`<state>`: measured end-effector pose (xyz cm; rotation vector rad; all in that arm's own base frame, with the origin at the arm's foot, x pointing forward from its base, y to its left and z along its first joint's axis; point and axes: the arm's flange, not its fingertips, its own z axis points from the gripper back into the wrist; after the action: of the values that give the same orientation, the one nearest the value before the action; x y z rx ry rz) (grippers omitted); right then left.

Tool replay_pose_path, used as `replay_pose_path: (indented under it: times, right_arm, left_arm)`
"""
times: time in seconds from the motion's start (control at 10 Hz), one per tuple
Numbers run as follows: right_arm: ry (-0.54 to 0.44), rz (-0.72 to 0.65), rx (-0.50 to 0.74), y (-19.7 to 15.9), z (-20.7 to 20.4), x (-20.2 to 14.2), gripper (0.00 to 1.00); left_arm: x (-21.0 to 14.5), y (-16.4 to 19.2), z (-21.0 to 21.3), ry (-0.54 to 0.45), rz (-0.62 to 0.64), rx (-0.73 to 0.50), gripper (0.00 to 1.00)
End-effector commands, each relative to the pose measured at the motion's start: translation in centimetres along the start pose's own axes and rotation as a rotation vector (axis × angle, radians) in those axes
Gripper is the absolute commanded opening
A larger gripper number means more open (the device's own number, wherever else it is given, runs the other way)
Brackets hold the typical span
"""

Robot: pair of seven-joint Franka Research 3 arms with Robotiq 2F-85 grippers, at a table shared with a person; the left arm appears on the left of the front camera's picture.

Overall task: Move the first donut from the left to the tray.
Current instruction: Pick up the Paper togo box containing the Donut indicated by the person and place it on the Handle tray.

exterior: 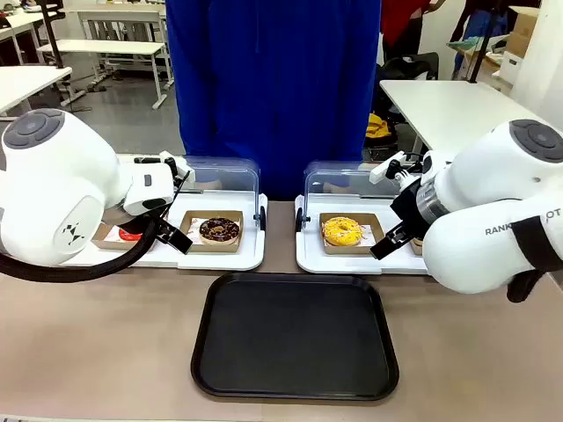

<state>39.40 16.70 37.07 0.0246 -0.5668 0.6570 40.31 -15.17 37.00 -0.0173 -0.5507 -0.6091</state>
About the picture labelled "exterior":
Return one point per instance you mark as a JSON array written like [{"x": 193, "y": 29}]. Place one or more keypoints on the white storage box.
[{"x": 512, "y": 65}]

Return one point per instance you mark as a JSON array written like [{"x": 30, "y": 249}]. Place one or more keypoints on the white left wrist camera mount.
[{"x": 149, "y": 184}]

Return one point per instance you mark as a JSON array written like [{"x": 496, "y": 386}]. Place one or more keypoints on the black plastic serving tray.
[{"x": 294, "y": 338}]

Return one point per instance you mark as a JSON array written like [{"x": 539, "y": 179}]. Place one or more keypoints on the red glazed donut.
[{"x": 128, "y": 235}]

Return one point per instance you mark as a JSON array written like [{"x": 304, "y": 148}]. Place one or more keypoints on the black backpack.
[{"x": 409, "y": 66}]

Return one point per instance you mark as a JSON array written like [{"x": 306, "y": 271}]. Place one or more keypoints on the white table with black post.
[{"x": 22, "y": 88}]

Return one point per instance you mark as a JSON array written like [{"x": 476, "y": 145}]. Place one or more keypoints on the person's left hand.
[{"x": 338, "y": 185}]

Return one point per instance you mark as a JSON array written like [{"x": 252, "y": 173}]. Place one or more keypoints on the person's right hand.
[{"x": 206, "y": 186}]

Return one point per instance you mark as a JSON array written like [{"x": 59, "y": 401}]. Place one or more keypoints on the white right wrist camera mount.
[{"x": 387, "y": 169}]

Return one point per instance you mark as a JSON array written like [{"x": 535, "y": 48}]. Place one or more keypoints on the clear display case lid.
[
  {"x": 334, "y": 176},
  {"x": 228, "y": 184}
]

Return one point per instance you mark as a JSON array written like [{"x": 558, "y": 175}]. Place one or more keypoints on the yellow bag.
[{"x": 377, "y": 126}]

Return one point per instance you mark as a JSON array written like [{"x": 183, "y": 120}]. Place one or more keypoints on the white bench table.
[{"x": 101, "y": 47}]

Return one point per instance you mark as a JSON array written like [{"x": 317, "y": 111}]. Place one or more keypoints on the large white table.
[{"x": 444, "y": 110}]

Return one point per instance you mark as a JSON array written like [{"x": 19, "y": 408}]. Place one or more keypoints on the black camera post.
[
  {"x": 52, "y": 35},
  {"x": 481, "y": 44}
]

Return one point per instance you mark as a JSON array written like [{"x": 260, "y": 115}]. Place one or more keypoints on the yellow sprinkled donut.
[{"x": 334, "y": 233}]

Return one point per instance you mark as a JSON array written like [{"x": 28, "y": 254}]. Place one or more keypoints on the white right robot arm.
[{"x": 492, "y": 176}]

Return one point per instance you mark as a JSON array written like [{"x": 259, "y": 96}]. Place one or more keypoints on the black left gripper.
[{"x": 141, "y": 219}]

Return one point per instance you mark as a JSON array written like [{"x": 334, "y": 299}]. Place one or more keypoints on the brown cardboard donut tray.
[
  {"x": 105, "y": 239},
  {"x": 418, "y": 247},
  {"x": 228, "y": 249},
  {"x": 374, "y": 224}
]

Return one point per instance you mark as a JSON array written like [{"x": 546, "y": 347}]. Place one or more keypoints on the chocolate sprinkled donut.
[{"x": 209, "y": 234}]

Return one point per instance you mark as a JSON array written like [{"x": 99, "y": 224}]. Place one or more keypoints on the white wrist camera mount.
[
  {"x": 149, "y": 184},
  {"x": 387, "y": 169}
]

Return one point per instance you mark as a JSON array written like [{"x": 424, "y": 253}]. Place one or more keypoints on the white display case base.
[
  {"x": 211, "y": 259},
  {"x": 343, "y": 264}
]

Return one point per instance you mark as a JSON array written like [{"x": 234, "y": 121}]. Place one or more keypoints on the person in red shirt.
[{"x": 402, "y": 22}]

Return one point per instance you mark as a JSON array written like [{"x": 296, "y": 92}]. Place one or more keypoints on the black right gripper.
[{"x": 409, "y": 206}]

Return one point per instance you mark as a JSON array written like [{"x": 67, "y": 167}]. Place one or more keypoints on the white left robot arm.
[{"x": 57, "y": 176}]

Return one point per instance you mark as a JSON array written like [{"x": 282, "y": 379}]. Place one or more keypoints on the brown cardboard box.
[{"x": 523, "y": 31}]

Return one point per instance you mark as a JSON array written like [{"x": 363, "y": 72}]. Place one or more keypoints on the blue curtain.
[{"x": 272, "y": 88}]

